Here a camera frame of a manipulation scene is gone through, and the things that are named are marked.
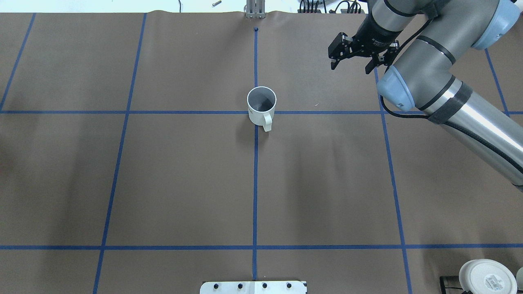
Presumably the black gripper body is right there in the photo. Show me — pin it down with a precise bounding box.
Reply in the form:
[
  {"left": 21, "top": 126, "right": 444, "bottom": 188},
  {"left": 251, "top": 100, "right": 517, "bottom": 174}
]
[{"left": 351, "top": 18, "right": 400, "bottom": 57}]

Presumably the white mug with handle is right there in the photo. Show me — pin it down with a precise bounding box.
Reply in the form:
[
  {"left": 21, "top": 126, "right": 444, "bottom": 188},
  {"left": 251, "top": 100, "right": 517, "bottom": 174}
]
[{"left": 247, "top": 86, "right": 277, "bottom": 132}]

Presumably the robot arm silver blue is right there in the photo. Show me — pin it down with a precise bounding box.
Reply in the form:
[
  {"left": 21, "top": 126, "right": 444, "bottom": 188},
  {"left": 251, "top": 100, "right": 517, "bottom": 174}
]
[{"left": 328, "top": 0, "right": 523, "bottom": 190}]

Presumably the white cup in rack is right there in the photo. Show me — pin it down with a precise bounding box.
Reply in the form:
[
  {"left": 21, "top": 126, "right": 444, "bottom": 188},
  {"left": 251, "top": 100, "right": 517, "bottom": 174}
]
[{"left": 459, "top": 259, "right": 518, "bottom": 294}]

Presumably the white mug in rack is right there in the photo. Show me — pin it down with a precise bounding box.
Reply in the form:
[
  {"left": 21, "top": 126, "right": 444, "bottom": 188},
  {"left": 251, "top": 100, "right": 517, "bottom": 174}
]
[{"left": 516, "top": 268, "right": 523, "bottom": 290}]

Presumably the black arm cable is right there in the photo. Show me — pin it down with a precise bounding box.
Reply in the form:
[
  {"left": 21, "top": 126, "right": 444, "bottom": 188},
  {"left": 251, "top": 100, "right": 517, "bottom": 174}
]
[{"left": 379, "top": 16, "right": 435, "bottom": 120}]

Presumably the white camera pillar base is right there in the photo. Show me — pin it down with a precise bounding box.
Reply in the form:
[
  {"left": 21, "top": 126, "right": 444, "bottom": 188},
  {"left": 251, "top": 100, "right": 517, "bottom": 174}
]
[{"left": 199, "top": 281, "right": 308, "bottom": 294}]

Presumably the black wire cup rack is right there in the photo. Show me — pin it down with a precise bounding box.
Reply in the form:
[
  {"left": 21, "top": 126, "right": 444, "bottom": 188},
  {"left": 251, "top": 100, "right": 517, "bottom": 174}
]
[{"left": 439, "top": 276, "right": 463, "bottom": 294}]

